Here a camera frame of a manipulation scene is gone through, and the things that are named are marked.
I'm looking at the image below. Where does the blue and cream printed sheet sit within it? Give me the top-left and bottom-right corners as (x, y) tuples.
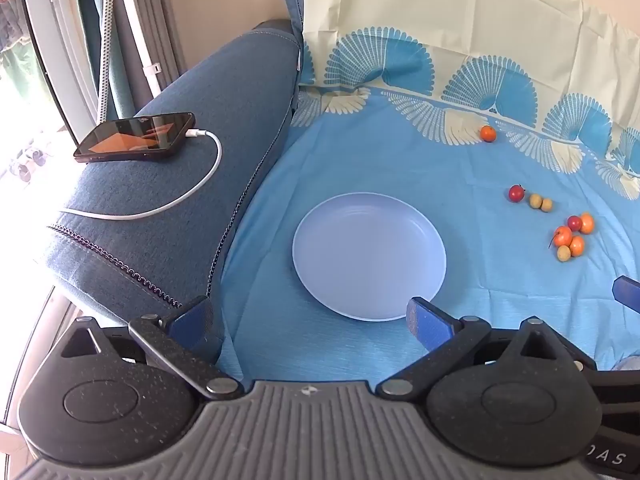
(218, 0), (640, 386)

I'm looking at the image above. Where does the grey pleated curtain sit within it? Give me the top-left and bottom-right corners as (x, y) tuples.
(127, 0), (188, 96)

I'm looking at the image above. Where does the white charging cable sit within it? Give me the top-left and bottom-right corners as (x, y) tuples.
(59, 129), (223, 221)

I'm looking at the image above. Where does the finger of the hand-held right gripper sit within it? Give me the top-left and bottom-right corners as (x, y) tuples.
(612, 275), (640, 312)

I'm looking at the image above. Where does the blue sofa armrest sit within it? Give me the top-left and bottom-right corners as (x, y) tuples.
(37, 0), (307, 361)

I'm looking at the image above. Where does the black smartphone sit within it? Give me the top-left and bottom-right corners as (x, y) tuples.
(73, 112), (196, 164)

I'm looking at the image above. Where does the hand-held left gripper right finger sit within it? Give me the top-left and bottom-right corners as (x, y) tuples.
(375, 296), (598, 401)

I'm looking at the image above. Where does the teal curtain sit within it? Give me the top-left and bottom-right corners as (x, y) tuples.
(72, 0), (138, 118)

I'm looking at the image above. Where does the pale blue round plate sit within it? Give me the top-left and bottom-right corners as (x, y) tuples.
(292, 192), (447, 322)

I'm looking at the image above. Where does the white pipe with clamp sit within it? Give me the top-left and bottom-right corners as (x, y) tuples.
(116, 0), (163, 95)

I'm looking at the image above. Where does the white dotted pole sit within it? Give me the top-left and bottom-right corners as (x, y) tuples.
(96, 0), (115, 126)

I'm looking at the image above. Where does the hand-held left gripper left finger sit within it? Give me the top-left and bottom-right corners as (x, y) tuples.
(60, 296), (244, 401)

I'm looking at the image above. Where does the white window frame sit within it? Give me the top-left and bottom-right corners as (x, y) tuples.
(15, 0), (108, 136)

